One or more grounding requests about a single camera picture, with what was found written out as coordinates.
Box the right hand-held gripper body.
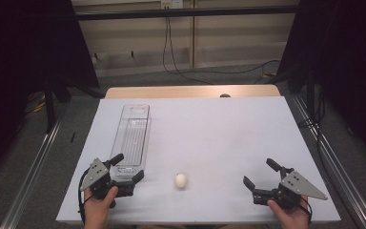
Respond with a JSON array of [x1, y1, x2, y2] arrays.
[[252, 167, 329, 210]]

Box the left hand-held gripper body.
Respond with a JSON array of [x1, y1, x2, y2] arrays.
[[80, 157, 135, 200]]

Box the clear plastic container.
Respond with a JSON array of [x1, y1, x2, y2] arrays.
[[109, 104, 153, 179]]

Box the white egg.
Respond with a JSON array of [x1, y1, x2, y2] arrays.
[[174, 172, 189, 189]]

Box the person's right hand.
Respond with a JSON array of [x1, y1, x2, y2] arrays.
[[267, 195, 313, 229]]

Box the person's left hand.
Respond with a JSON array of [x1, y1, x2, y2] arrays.
[[83, 186, 119, 229]]

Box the white table sheet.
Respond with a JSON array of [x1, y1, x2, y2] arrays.
[[55, 95, 342, 223]]

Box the black stand pole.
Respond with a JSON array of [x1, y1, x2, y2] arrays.
[[43, 75, 57, 134], [306, 70, 317, 122]]

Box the dark curtain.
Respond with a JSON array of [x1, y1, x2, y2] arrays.
[[276, 0, 366, 168], [0, 0, 100, 185]]

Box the black horizontal bar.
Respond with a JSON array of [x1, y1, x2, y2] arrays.
[[75, 5, 300, 21]]

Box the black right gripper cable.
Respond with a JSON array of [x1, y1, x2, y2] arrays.
[[298, 198, 314, 223]]

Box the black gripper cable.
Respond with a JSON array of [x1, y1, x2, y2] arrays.
[[298, 198, 314, 223], [77, 169, 92, 224]]

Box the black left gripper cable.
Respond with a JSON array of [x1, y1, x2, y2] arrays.
[[77, 169, 92, 224]]

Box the metal floor rail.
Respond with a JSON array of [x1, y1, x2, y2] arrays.
[[289, 94, 366, 229], [0, 109, 69, 229]]

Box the black floor cables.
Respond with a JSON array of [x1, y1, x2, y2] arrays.
[[297, 87, 330, 156]]

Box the yellow cable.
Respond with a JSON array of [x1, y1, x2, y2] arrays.
[[28, 92, 48, 115]]

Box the black hanging cable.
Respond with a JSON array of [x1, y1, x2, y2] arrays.
[[166, 17, 281, 76], [162, 17, 215, 86]]

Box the white wall outlet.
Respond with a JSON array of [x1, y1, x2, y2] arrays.
[[160, 0, 185, 10]]

